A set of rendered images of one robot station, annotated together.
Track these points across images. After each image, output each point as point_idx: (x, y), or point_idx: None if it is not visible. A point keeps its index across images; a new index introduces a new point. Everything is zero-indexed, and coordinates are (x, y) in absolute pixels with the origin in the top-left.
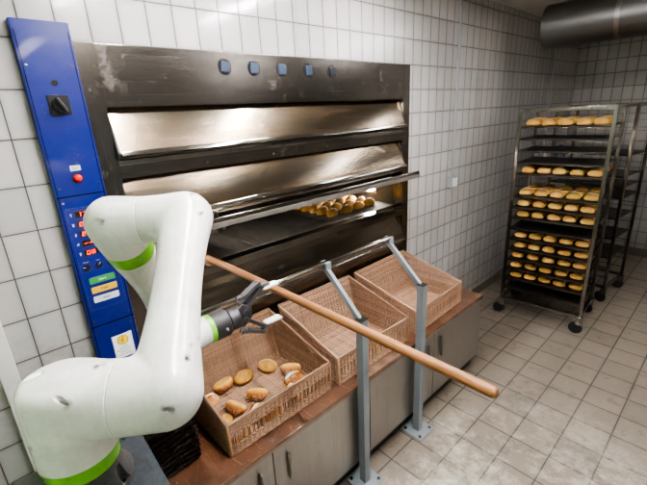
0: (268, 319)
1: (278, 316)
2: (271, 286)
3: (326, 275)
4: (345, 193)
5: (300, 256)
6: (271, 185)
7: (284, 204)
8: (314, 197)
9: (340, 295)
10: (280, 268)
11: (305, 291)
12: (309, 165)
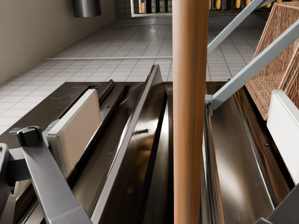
0: (288, 156)
1: (273, 109)
2: (72, 110)
3: (266, 152)
4: (137, 114)
5: (226, 184)
6: (86, 209)
7: (103, 182)
8: (119, 144)
9: (265, 66)
10: (239, 217)
11: (292, 185)
12: (96, 159)
